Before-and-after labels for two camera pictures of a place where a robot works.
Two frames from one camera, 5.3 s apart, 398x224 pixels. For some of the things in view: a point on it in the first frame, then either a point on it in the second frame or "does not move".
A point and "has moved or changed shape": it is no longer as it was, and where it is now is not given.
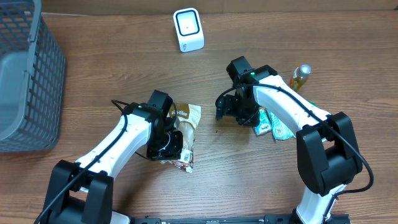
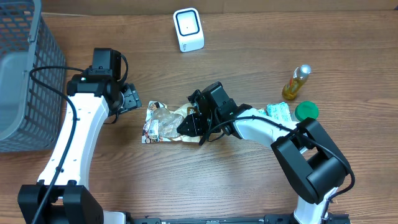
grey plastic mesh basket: [32, 80] does not move
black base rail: [265, 219] does not move
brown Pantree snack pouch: [186, 116] has moved or changed shape
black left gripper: [168, 149] to [131, 98]
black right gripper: [227, 107] to [196, 128]
